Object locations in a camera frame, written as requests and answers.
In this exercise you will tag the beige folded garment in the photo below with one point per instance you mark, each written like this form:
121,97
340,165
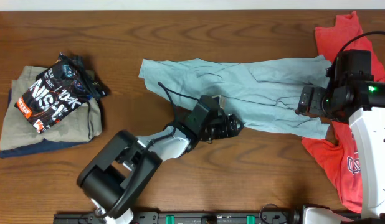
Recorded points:
28,77

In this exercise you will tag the red printed t-shirt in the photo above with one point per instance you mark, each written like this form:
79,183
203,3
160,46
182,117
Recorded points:
340,159

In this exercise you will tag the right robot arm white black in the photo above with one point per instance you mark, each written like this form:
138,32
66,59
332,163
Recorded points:
354,98

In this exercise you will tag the black printed folded shirt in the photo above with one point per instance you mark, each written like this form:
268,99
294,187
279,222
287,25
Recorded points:
58,91

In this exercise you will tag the navy folded garment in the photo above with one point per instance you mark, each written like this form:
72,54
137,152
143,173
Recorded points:
30,148

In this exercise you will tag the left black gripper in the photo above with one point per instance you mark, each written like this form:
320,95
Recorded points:
223,123

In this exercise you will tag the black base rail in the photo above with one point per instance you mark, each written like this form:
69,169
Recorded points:
266,216

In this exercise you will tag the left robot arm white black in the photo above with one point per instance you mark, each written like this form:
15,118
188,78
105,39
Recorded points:
118,174

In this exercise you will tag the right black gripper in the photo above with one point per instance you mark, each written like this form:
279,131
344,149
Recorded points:
315,107

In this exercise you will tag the light blue t-shirt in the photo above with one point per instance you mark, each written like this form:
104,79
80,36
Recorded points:
263,95

